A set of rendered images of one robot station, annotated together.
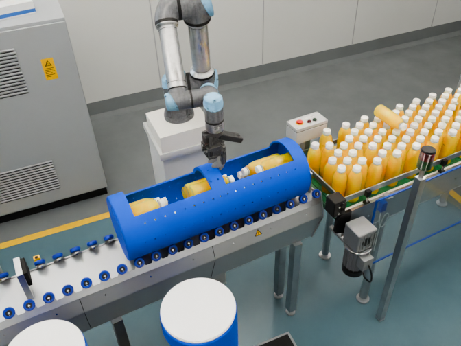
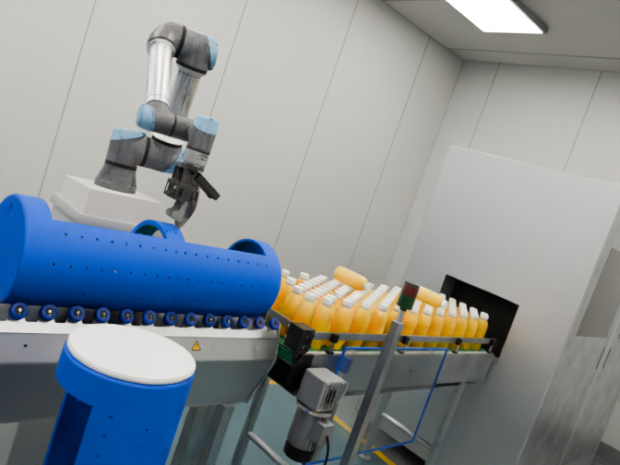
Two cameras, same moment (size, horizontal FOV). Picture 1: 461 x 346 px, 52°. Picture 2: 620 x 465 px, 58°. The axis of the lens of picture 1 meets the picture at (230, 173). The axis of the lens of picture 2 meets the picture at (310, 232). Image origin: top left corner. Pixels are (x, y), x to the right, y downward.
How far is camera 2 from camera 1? 1.04 m
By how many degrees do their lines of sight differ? 39
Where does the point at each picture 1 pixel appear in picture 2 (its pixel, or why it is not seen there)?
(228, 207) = (180, 272)
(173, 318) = (91, 349)
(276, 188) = (242, 278)
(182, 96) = (164, 113)
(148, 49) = not seen: hidden behind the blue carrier
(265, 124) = not seen: hidden behind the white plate
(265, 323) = not seen: outside the picture
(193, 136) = (132, 209)
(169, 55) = (159, 70)
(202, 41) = (187, 93)
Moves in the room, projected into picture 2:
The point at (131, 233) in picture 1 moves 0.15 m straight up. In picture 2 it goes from (39, 238) to (56, 180)
